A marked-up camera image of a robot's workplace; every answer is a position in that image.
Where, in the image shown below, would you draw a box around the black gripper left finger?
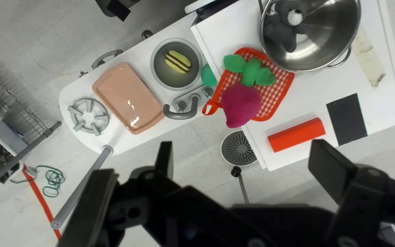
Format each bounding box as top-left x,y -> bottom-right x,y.
154,139 -> 174,179

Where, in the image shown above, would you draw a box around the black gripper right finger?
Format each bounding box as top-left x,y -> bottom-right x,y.
307,138 -> 359,204

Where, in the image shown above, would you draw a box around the orange rectangular block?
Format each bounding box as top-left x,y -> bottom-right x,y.
266,116 -> 326,153

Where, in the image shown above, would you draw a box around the magenta plush beet green leaves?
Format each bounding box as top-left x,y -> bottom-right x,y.
219,53 -> 277,128

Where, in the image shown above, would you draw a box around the red checkered pot holder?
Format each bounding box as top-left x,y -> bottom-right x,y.
200,45 -> 296,123

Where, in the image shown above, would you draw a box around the stainless steel pot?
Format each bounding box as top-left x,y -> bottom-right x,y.
258,0 -> 362,72

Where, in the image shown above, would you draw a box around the grey toy faucet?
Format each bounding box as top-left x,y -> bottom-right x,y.
162,83 -> 215,121

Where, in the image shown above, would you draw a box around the black square patch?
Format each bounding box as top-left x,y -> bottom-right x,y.
325,91 -> 369,146

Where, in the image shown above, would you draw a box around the pink plastic tray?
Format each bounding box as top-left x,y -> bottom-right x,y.
90,60 -> 166,135

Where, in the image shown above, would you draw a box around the round burner with yellow stripes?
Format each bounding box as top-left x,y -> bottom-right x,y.
149,36 -> 203,90

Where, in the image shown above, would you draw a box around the grey toy stove burner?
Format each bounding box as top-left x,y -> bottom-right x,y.
66,95 -> 112,137

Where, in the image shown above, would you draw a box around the yellow striped toy macaron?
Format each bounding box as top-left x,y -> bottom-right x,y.
163,49 -> 192,75

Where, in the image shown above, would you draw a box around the white toy kitchen counter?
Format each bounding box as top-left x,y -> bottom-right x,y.
58,12 -> 217,156

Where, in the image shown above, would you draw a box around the beige tape strip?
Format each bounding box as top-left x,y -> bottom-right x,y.
350,25 -> 387,87

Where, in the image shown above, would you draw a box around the green cord loop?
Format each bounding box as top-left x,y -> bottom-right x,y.
34,163 -> 67,198

